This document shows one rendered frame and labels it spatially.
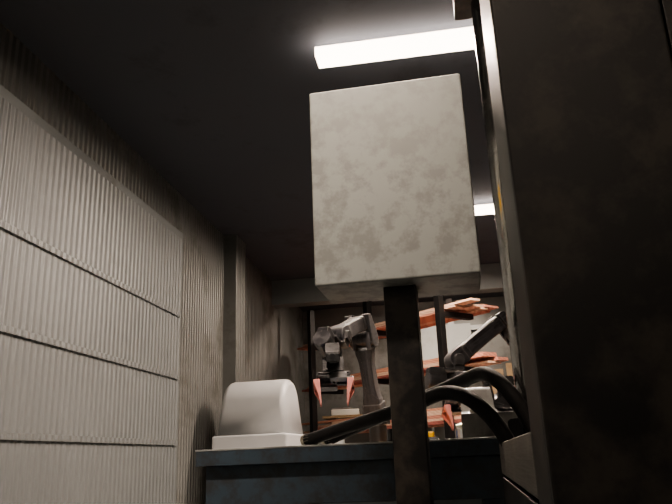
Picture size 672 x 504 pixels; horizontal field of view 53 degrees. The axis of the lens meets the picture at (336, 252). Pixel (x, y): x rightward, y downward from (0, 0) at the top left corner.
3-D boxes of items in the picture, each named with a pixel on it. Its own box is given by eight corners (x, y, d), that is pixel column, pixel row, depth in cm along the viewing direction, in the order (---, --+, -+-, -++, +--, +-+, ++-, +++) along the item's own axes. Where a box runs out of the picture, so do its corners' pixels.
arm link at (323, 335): (333, 343, 201) (339, 311, 209) (307, 346, 204) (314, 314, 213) (347, 365, 209) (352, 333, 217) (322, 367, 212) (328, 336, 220)
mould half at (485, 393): (465, 442, 209) (461, 397, 212) (552, 438, 204) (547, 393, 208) (463, 439, 161) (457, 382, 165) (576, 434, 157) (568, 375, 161)
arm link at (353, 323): (344, 327, 212) (373, 310, 240) (318, 330, 215) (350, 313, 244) (351, 365, 212) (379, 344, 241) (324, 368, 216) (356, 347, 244)
